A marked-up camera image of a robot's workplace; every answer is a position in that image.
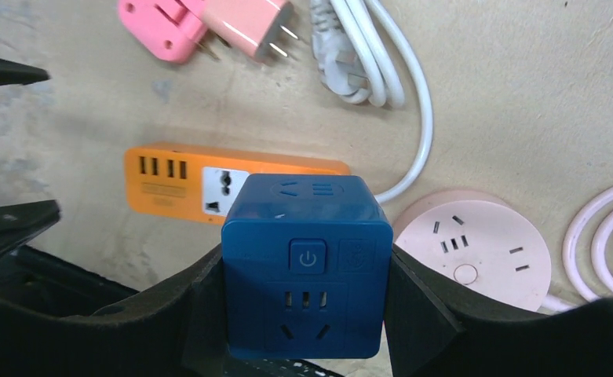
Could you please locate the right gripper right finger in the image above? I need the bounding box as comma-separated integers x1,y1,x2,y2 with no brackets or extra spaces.
385,247,613,376

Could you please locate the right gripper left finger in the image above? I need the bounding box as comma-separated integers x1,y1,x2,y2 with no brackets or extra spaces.
0,247,228,376

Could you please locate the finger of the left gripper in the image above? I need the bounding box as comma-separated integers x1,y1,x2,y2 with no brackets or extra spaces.
0,199,60,278
0,59,50,86

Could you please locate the pink round power strip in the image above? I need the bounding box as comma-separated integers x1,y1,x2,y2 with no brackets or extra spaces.
393,190,552,311

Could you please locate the blue cube socket adapter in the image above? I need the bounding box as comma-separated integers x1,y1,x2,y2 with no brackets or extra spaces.
221,174,393,359

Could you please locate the orange power strip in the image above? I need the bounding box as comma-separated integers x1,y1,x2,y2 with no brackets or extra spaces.
123,142,351,225

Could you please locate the light pink small plug adapter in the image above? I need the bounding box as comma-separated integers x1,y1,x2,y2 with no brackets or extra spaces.
184,0,300,63

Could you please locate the white power cord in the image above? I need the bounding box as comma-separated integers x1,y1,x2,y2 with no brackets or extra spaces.
308,0,435,205

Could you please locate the pink square plug adapter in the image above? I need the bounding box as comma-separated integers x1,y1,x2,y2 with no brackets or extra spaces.
118,0,219,64

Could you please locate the pink power cord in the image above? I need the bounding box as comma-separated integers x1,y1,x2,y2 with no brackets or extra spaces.
540,178,613,314

